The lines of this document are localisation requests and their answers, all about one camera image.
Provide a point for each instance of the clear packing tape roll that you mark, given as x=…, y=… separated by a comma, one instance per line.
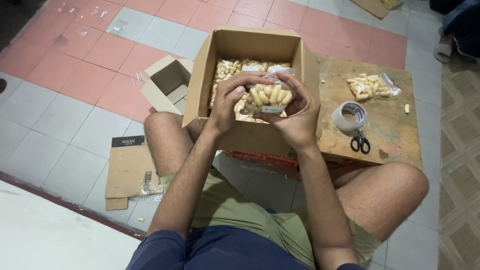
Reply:
x=348, y=116

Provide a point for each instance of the navy blue shirt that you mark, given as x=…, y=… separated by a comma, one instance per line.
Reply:
x=225, y=251

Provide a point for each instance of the person's left leg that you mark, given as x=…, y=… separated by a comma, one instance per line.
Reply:
x=167, y=142

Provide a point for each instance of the flattened cardboard sheet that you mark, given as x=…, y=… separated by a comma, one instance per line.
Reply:
x=129, y=168

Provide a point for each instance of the person's left hand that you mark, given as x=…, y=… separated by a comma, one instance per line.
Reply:
x=221, y=108

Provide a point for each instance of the small open cardboard box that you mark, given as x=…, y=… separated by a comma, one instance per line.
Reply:
x=167, y=84

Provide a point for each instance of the person's right hand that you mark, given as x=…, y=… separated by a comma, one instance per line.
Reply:
x=302, y=120

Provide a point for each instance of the open bag of puffed snacks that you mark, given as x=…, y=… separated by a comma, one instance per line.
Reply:
x=367, y=87

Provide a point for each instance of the large open cardboard box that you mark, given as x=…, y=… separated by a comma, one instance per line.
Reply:
x=258, y=45

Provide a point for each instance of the empty clear plastic bag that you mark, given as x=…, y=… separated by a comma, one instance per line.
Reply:
x=117, y=26
x=84, y=32
x=140, y=78
x=68, y=7
x=99, y=13

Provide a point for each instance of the olive green shorts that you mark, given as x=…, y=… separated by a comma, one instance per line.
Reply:
x=232, y=210

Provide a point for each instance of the brown cardboard piece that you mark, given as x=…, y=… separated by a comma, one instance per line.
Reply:
x=375, y=5

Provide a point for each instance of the clear bag of puffed snacks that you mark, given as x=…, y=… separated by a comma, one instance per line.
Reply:
x=270, y=96

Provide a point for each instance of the person's right leg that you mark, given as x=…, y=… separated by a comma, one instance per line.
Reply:
x=386, y=195

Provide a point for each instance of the low wooden board table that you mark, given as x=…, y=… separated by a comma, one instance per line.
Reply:
x=386, y=123

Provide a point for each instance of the crumpled clear plastic bag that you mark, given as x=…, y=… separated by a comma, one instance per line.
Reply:
x=150, y=188

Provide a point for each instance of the heap of packed snack bags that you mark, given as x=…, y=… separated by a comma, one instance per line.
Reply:
x=228, y=69

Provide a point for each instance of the patterned floor mat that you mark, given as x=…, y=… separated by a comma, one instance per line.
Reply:
x=459, y=168

